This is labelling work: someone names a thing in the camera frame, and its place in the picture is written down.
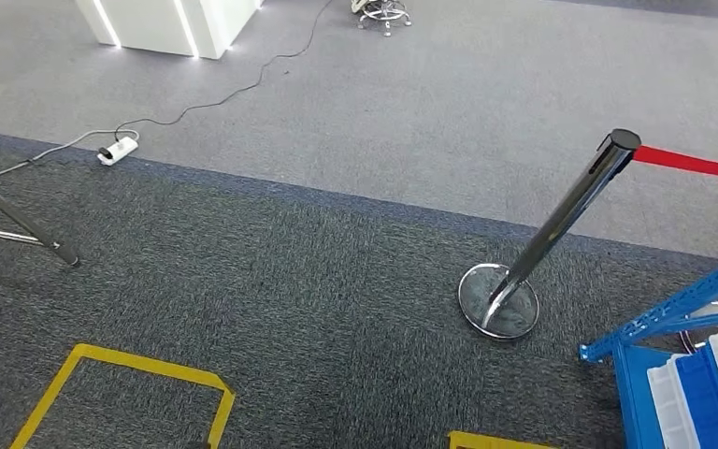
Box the chrome stool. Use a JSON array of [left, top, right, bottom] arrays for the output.
[[351, 0, 413, 37]]

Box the white power strip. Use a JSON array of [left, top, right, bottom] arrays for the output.
[[96, 136, 139, 167]]

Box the chrome stanchion post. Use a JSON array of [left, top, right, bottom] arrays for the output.
[[457, 128, 643, 340]]

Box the blue plastic bin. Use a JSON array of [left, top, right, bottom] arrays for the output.
[[674, 343, 718, 449]]

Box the white lit counter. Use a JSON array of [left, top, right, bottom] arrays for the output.
[[74, 0, 266, 61]]

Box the black power cable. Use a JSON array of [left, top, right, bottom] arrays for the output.
[[112, 0, 336, 142]]

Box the blue wheeled bin cart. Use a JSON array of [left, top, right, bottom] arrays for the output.
[[579, 249, 718, 449]]

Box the short red barrier belt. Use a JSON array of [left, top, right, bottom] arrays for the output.
[[633, 145, 718, 184]]

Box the white power cable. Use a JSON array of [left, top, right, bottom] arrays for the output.
[[0, 128, 140, 181]]

